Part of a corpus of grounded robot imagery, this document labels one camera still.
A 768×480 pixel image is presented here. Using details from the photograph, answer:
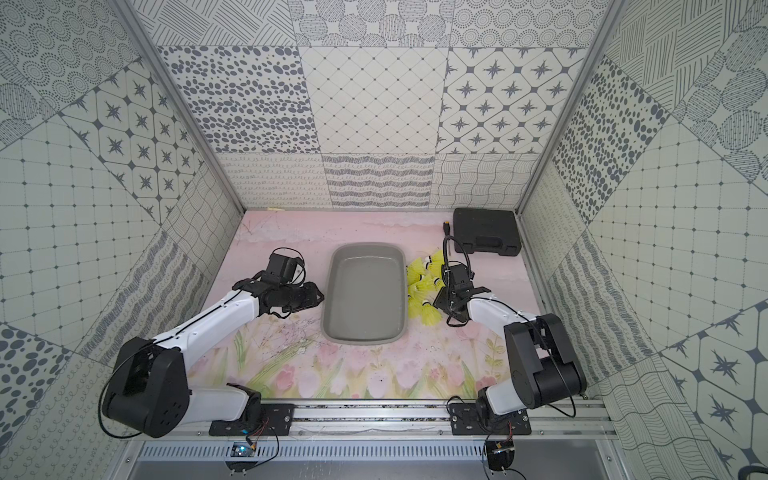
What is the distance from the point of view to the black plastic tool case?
1061 mm

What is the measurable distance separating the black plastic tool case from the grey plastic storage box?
0.25 metres

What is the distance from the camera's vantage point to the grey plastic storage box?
2.89 feet
